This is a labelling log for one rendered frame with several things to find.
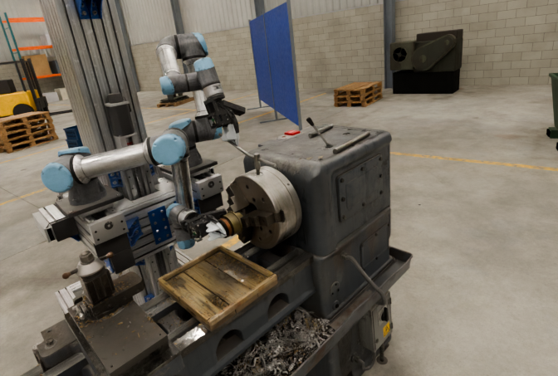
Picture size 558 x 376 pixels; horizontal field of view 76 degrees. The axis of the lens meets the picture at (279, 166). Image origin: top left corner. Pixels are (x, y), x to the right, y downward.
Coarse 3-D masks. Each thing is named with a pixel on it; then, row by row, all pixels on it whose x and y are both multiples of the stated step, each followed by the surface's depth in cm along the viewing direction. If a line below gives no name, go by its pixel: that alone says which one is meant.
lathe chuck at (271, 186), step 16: (240, 176) 140; (256, 176) 136; (272, 176) 137; (256, 192) 135; (272, 192) 132; (288, 192) 135; (256, 208) 149; (272, 208) 131; (288, 208) 134; (272, 224) 134; (288, 224) 135; (256, 240) 146; (272, 240) 137
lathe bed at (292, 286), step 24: (264, 264) 154; (288, 264) 143; (288, 288) 142; (312, 288) 152; (168, 312) 128; (240, 312) 123; (264, 312) 134; (288, 312) 142; (168, 336) 114; (192, 336) 113; (216, 336) 119; (240, 336) 129; (72, 360) 109; (192, 360) 113; (216, 360) 120
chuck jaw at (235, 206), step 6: (234, 180) 144; (228, 186) 140; (234, 186) 141; (228, 192) 142; (234, 192) 140; (240, 192) 142; (234, 198) 139; (240, 198) 140; (246, 198) 141; (234, 204) 138; (240, 204) 139; (246, 204) 140; (228, 210) 138; (234, 210) 136; (240, 210) 140
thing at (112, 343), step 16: (80, 304) 119; (80, 320) 110; (96, 320) 109; (112, 320) 108; (128, 320) 107; (144, 320) 107; (96, 336) 103; (112, 336) 102; (128, 336) 101; (144, 336) 101; (160, 336) 100; (96, 352) 97; (112, 352) 96; (128, 352) 96; (144, 352) 96; (160, 352) 100; (112, 368) 92; (128, 368) 93
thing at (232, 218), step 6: (228, 216) 133; (234, 216) 133; (240, 216) 135; (222, 222) 130; (228, 222) 131; (234, 222) 131; (240, 222) 132; (228, 228) 130; (234, 228) 131; (240, 228) 133; (228, 234) 131; (234, 234) 133
